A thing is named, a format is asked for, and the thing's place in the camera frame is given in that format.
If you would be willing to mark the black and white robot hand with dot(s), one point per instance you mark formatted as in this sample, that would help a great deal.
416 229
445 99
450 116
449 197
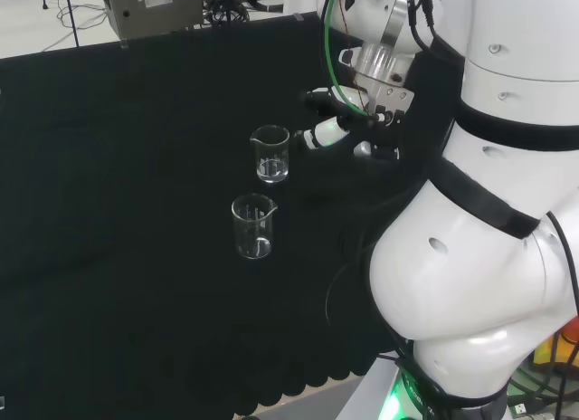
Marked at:
328 132

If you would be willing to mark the clear glass beaker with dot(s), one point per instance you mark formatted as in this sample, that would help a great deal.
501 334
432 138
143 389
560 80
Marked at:
271 166
254 245

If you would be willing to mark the grey metal cabinet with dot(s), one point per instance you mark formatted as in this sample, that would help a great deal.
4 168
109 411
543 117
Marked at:
154 12

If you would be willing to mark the black bench cloth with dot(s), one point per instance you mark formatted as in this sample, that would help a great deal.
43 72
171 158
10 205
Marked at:
113 212

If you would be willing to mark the yellow stop button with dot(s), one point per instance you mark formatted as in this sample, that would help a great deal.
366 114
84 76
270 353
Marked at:
554 347

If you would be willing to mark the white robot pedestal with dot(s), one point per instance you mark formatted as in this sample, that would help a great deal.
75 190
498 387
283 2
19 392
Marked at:
377 393

